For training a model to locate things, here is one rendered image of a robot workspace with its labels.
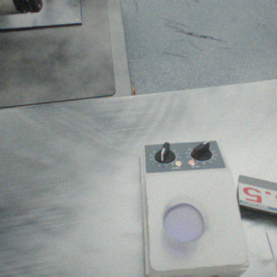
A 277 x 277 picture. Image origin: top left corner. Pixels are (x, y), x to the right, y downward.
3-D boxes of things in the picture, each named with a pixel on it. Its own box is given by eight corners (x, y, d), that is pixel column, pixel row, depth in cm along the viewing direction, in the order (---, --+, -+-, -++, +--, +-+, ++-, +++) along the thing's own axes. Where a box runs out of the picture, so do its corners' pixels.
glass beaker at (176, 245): (157, 253, 46) (158, 238, 39) (162, 209, 49) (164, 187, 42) (206, 260, 46) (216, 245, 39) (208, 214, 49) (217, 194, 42)
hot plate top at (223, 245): (144, 177, 52) (144, 174, 51) (230, 172, 52) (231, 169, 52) (149, 273, 45) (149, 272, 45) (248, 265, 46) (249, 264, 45)
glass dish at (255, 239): (288, 243, 55) (293, 240, 53) (265, 270, 53) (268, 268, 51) (260, 214, 57) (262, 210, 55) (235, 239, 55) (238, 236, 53)
